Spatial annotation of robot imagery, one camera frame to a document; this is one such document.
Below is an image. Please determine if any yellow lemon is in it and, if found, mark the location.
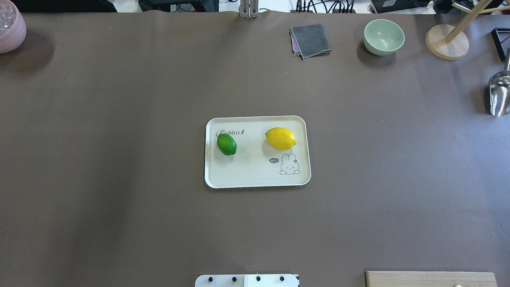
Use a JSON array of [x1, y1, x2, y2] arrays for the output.
[[265, 127, 297, 150]]

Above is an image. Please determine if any green lime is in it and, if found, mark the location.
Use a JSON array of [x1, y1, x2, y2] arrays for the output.
[[217, 133, 237, 156]]

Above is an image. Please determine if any cream rabbit tray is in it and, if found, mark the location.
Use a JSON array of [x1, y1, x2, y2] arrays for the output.
[[204, 116, 312, 189]]

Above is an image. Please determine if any wine glass rack tray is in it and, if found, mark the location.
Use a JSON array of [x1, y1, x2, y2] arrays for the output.
[[490, 28, 510, 61]]

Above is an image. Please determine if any pink folded cloth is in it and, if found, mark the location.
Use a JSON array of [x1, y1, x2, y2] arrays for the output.
[[289, 32, 301, 56]]

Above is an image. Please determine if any grey folded cloth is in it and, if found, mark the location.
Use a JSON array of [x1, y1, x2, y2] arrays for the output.
[[291, 24, 331, 59]]

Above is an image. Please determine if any light green bowl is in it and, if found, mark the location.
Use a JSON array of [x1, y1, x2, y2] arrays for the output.
[[363, 19, 406, 56]]

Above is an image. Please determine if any bamboo cutting board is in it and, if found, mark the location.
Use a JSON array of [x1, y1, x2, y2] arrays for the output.
[[366, 271, 497, 287]]

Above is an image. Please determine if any wooden mug tree stand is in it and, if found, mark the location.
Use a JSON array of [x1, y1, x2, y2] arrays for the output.
[[425, 0, 509, 61]]

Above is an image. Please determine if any metal scoop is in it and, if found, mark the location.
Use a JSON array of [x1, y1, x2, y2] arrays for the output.
[[489, 49, 510, 117]]

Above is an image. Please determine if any pink bowl with ice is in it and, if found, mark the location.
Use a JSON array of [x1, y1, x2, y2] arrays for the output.
[[0, 0, 27, 54]]

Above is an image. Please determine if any aluminium frame post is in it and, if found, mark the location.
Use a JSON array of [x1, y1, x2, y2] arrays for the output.
[[239, 0, 259, 19]]

